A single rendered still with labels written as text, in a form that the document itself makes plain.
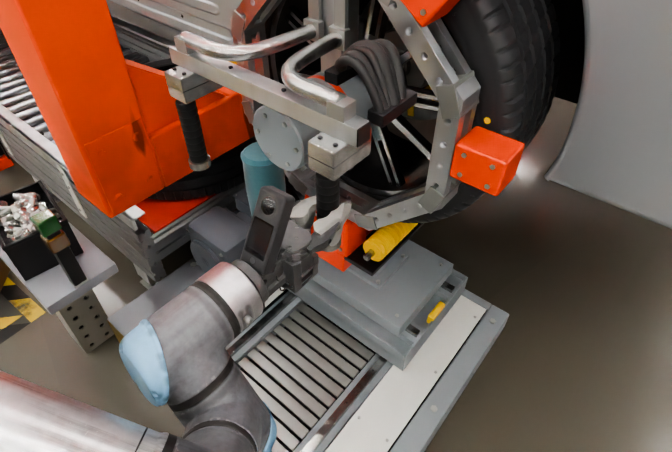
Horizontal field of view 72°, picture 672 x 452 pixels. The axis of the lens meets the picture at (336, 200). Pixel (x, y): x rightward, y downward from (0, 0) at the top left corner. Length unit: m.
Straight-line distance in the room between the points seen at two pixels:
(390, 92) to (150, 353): 0.45
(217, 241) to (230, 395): 0.74
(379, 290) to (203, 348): 0.86
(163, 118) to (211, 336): 0.77
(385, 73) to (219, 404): 0.48
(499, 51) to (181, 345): 0.62
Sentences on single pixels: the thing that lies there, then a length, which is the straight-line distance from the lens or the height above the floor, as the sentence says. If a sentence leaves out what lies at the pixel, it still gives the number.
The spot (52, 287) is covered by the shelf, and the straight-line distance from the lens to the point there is 1.29.
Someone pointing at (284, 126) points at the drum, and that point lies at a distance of 0.81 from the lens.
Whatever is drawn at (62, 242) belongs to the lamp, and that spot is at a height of 0.59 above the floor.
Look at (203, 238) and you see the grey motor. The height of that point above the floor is 0.40.
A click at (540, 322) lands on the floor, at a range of 1.73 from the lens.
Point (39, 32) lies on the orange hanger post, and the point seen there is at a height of 0.98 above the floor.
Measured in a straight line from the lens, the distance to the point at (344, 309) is 1.44.
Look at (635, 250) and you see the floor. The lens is 2.12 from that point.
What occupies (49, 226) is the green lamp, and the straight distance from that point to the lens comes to 1.13.
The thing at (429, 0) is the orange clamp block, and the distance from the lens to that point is 0.73.
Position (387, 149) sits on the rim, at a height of 0.73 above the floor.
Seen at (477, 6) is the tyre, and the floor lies 1.07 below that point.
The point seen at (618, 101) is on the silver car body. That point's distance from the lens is 0.90.
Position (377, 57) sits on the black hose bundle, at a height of 1.03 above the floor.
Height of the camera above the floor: 1.32
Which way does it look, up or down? 41 degrees down
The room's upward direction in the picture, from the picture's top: straight up
